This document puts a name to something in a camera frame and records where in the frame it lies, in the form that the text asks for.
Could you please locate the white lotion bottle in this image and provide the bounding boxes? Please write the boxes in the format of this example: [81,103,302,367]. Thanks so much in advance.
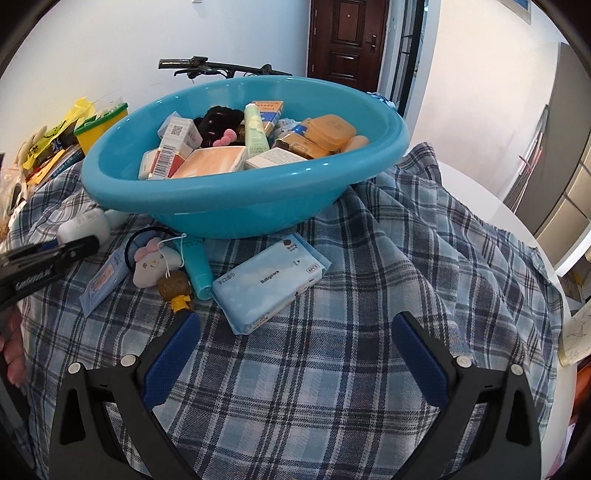
[57,208,129,245]

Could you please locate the light blue hand cream tube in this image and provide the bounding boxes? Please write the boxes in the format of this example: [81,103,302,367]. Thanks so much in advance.
[79,246,129,318]

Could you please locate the white bunny plush hair tie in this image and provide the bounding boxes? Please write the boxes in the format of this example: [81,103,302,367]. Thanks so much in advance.
[123,225,187,290]

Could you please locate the brown doll figurine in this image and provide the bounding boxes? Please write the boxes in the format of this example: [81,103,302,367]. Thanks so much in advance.
[157,270,192,313]

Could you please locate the teal cosmetic tube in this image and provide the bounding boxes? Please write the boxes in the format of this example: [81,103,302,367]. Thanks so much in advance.
[173,236,213,301]

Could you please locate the light blue tissue pack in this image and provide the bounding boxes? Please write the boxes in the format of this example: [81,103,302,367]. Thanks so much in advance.
[211,233,332,335]

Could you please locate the person's left hand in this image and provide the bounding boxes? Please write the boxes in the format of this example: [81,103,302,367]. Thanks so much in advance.
[1,306,26,388]

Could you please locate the yellow box green lid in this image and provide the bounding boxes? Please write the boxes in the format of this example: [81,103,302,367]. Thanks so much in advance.
[74,102,128,154]

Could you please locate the yellow plastic bag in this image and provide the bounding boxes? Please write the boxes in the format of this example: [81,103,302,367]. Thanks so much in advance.
[18,98,95,170]

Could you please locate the white barcode box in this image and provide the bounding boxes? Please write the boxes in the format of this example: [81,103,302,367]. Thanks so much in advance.
[148,141,194,180]

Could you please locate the white QR code box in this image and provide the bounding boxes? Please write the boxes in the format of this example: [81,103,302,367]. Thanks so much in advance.
[157,111,202,149]

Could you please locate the peach flat box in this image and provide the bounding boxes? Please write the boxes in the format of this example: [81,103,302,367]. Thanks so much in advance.
[172,146,246,179]

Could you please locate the blue plastic basin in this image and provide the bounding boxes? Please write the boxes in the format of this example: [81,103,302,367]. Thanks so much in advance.
[81,76,410,239]

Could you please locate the beige refrigerator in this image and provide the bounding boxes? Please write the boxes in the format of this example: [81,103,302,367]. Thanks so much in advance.
[505,43,590,270]

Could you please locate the black hair scrunchie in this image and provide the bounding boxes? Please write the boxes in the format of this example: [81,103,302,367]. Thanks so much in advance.
[193,106,245,148]

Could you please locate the pale green tube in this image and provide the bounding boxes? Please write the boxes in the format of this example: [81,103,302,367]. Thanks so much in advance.
[245,103,270,158]

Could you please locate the white small box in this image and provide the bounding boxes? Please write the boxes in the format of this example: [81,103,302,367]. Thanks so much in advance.
[245,148,305,170]

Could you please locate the orange blue medicine box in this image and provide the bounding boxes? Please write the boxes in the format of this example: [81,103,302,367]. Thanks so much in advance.
[253,100,284,137]

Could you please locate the gold wrapped box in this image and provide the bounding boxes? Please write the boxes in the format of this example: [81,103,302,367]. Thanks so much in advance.
[273,131,331,160]

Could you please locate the tan round soap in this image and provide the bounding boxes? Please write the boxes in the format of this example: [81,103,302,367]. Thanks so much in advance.
[342,135,370,153]

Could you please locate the blue shopping bag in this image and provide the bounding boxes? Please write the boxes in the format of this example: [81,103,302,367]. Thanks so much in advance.
[368,92,398,111]

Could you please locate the dark brown door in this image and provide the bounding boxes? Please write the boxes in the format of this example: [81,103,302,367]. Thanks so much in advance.
[307,0,390,91]

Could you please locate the black framed glass door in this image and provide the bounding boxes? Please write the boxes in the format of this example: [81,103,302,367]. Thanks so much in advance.
[390,0,429,117]

